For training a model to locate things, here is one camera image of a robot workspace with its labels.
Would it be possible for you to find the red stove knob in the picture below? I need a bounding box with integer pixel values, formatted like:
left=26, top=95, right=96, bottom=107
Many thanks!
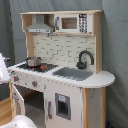
left=12, top=75, right=20, bottom=83
left=32, top=81, right=38, bottom=87

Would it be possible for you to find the grey range hood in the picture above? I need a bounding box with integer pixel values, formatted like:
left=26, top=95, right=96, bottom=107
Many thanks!
left=25, top=14, right=54, bottom=34

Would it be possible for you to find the black toy stovetop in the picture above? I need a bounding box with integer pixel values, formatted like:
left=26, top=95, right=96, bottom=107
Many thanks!
left=20, top=63, right=56, bottom=73

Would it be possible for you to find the white fridge door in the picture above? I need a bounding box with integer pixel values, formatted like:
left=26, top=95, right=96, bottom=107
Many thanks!
left=44, top=80, right=82, bottom=128

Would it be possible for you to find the black toy faucet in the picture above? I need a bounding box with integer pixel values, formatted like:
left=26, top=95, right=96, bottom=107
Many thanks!
left=76, top=50, right=94, bottom=70

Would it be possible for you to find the silver toy pot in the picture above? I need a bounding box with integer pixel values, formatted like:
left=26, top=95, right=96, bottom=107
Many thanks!
left=26, top=57, right=42, bottom=67

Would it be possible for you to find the red left stove knob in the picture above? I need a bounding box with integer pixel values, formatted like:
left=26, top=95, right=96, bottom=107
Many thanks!
left=12, top=75, right=20, bottom=83

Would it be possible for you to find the white wooden toy kitchen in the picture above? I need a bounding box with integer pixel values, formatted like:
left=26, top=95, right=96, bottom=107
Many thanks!
left=9, top=10, right=115, bottom=128

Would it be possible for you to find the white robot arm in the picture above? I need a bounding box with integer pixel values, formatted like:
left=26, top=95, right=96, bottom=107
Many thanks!
left=0, top=53, right=10, bottom=84

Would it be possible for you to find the white oven door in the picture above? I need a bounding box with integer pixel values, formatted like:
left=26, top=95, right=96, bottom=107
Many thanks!
left=12, top=86, right=25, bottom=116

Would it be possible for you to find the red right stove knob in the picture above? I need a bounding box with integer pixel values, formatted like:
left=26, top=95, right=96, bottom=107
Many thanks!
left=32, top=81, right=38, bottom=87

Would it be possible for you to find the grey toy sink basin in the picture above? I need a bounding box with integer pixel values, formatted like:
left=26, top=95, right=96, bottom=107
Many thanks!
left=53, top=67, right=92, bottom=81

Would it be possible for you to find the white toy microwave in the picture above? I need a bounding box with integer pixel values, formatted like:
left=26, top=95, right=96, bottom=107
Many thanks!
left=55, top=14, right=92, bottom=33

